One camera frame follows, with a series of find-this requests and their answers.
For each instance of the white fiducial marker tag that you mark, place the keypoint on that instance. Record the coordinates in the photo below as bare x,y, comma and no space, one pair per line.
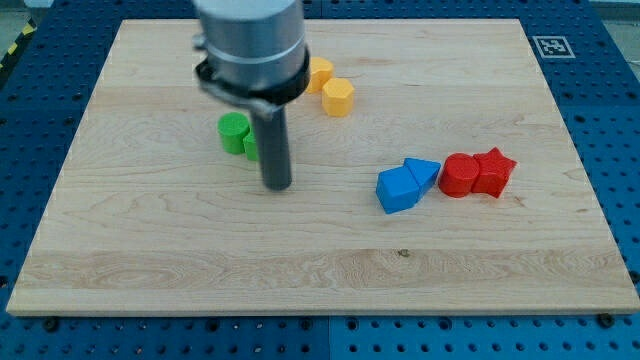
553,47

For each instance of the blue cube block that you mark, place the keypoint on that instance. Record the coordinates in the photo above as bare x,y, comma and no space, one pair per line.
397,189

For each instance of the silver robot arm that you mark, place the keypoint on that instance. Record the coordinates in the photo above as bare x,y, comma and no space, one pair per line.
256,59

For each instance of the wooden board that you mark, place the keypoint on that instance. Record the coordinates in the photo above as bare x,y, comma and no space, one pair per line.
150,217

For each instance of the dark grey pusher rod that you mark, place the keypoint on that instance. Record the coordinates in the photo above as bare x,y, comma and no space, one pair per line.
270,132

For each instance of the green circle block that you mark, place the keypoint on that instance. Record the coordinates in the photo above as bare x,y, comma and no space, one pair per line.
232,128

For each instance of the blue triangle block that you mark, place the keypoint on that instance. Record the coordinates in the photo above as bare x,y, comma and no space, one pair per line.
424,172

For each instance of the yellow hexagon block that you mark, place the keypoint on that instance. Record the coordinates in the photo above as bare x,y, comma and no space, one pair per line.
338,97

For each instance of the green star block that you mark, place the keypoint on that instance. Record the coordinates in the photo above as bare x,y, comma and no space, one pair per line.
250,147

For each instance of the red circle block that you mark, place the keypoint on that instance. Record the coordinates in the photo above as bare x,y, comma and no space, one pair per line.
459,174

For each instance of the red star block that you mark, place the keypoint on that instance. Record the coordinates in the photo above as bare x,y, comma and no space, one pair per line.
494,172

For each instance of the yellow block behind arm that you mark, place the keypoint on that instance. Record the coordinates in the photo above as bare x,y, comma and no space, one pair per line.
321,70

